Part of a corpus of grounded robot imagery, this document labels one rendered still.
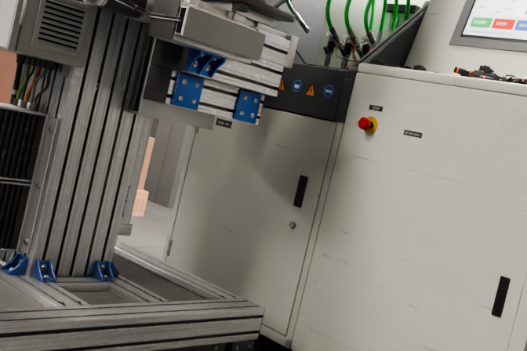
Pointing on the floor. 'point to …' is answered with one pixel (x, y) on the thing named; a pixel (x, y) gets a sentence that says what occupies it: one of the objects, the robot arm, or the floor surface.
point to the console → (426, 205)
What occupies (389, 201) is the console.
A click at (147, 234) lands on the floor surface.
